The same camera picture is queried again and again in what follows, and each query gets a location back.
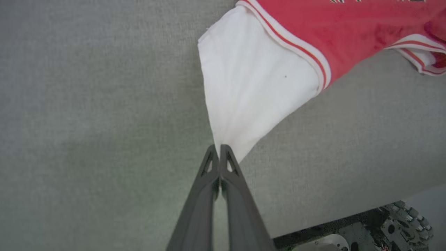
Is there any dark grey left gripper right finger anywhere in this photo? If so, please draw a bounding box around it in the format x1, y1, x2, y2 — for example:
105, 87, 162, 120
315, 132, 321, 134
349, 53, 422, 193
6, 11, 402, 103
220, 145, 276, 251

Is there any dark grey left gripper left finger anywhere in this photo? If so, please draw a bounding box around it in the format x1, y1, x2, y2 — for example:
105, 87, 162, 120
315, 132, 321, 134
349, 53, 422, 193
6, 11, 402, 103
167, 145, 220, 251

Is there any red and white jersey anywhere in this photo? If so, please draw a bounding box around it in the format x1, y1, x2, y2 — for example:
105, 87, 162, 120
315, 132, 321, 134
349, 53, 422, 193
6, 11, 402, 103
198, 0, 446, 164

